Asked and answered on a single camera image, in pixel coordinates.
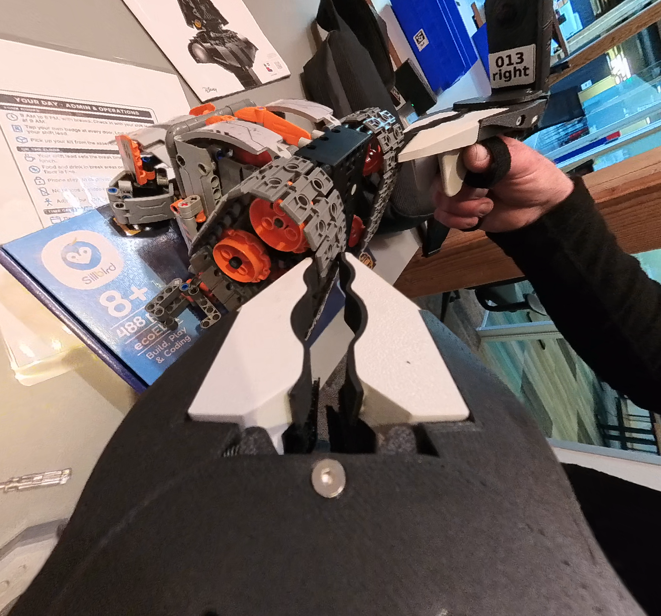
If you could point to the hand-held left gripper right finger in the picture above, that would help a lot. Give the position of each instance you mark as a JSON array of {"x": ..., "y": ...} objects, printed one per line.
[{"x": 413, "y": 368}]

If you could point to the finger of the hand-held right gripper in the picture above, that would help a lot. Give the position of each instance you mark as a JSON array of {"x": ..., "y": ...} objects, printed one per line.
[{"x": 449, "y": 136}]

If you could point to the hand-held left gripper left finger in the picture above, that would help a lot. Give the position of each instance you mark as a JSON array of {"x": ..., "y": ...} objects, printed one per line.
[{"x": 248, "y": 368}]

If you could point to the grey toy battery box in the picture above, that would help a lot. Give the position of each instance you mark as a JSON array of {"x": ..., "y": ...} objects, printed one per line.
[{"x": 31, "y": 564}]

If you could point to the person's right forearm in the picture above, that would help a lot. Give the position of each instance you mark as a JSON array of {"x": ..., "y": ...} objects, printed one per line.
[{"x": 599, "y": 285}]

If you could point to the person's right hand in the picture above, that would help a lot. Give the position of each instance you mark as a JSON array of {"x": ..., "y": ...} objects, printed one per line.
[{"x": 527, "y": 192}]

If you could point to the large blue storage bin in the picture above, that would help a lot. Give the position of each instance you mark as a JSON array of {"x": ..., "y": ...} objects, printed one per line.
[{"x": 434, "y": 17}]

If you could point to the black bag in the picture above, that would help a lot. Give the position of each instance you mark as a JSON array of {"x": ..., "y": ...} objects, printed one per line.
[{"x": 351, "y": 58}]

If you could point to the tracked building-block toy robot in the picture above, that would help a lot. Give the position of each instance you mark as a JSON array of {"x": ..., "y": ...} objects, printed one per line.
[{"x": 289, "y": 192}]

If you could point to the blue robot kit box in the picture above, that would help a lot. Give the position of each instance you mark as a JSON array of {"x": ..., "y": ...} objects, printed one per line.
[{"x": 93, "y": 285}]

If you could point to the person's dark clothing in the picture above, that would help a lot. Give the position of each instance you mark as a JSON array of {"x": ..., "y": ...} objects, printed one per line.
[{"x": 620, "y": 533}]

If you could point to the black-and-white instruction booklet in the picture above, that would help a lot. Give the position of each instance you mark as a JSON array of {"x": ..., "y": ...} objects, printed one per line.
[{"x": 196, "y": 17}]

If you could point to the white instruction sheet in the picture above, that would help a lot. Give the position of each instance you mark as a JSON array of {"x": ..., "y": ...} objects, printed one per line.
[{"x": 72, "y": 131}]

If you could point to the wooden post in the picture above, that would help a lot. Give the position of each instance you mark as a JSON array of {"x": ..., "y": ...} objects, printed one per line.
[{"x": 620, "y": 213}]

